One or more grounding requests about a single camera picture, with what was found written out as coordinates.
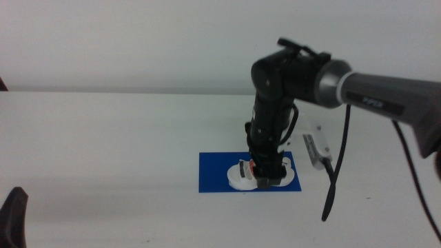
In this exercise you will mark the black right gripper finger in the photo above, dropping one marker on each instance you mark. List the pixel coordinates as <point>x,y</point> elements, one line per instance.
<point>266,182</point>
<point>283,172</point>

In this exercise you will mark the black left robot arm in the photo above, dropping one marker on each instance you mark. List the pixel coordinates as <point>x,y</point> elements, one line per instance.
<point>13,220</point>

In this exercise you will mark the black and grey right robot arm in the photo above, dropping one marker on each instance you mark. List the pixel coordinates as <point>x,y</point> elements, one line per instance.
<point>372,93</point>

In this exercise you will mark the blue rectangular mat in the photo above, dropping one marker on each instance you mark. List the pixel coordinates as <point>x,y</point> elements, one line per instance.
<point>213,172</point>

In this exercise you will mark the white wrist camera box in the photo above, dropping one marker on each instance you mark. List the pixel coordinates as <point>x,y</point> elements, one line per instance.
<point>315,146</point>

